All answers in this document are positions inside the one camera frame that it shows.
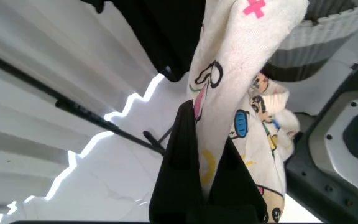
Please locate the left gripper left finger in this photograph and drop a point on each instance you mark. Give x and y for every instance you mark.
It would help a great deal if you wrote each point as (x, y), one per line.
(176, 174)

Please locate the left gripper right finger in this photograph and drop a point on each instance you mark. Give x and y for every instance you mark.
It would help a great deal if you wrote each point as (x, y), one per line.
(235, 186)

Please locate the cream printed garment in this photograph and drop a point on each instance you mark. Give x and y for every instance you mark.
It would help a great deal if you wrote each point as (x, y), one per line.
(228, 77)

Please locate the black short-sleeved shirt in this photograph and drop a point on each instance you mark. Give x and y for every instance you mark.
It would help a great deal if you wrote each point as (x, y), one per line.
(166, 31)

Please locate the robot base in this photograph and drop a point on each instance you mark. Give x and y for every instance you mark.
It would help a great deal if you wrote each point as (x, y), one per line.
(346, 149)

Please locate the black clothes rack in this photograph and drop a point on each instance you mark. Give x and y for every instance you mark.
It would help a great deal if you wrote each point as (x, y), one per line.
(73, 107)

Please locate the white laundry basket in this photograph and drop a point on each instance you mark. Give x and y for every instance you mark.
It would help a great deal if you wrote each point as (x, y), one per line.
(315, 37)

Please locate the white curtain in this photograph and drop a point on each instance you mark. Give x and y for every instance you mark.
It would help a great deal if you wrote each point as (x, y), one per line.
(57, 46)

